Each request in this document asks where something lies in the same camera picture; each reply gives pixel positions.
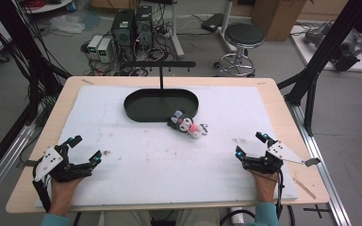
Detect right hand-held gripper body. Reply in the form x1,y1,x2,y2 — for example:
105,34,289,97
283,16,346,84
242,139,305,175

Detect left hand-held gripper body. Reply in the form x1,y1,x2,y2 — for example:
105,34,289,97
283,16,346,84
33,144,94,184

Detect black and pink plush toy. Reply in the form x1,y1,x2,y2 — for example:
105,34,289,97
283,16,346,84
166,109,209,140

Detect black hanger rack with tray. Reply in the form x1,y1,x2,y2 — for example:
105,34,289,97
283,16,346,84
123,60,200,123

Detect person's right hand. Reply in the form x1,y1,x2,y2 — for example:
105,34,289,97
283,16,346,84
250,169,280,205

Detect person's left hand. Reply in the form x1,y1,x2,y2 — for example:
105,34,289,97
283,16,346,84
48,176,87,217

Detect small dark grey tag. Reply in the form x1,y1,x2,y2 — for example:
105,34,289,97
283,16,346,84
304,157,322,168

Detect thin wooden stick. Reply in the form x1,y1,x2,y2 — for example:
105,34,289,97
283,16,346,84
291,176,318,201

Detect white cylinder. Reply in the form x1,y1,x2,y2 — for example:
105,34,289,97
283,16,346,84
229,206,245,225

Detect person's beige trousers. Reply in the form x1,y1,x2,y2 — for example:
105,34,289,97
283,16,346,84
98,208,222,226

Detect white foam mat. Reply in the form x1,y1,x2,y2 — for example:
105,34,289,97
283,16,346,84
34,84,299,208

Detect white floor board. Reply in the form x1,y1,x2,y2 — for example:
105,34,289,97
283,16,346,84
289,24,362,74

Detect white power supply unit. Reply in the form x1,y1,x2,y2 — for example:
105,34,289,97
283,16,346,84
96,37,113,64
87,34,105,60

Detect black round stool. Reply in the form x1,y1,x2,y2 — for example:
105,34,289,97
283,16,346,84
213,22,266,78

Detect white desk leg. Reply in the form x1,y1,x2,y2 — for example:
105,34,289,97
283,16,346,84
219,0,238,54
169,0,186,59

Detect grey robot part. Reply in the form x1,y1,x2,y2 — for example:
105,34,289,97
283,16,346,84
303,22,333,49

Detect clear plastic bag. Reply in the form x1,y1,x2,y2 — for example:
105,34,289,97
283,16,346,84
48,13,86,35

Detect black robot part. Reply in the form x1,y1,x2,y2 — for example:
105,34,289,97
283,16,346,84
330,30,362,73

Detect brown cardboard box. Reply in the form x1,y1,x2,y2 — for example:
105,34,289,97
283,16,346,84
251,0,308,42

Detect black computer tower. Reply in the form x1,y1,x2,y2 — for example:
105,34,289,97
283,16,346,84
134,4,155,49
110,8,137,49

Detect flat black box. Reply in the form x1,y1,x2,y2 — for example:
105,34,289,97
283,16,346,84
200,12,225,34

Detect round white table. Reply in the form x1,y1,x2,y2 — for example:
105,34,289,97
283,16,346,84
21,0,75,14

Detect black ribbed cable sleeve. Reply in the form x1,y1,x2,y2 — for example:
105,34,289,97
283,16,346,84
31,165,53,214

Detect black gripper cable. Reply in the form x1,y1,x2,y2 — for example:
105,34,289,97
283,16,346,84
273,169,286,221

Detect aluminium rail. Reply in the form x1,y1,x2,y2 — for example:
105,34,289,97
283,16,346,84
285,101,354,226
0,121,38,212

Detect black floor cable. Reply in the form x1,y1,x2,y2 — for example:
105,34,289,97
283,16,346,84
219,208,256,226

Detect black metal frame post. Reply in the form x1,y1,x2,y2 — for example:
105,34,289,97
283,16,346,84
276,0,362,137
0,0,73,126

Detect tangle of black cables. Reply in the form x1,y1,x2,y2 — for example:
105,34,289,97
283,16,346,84
80,12,173,78

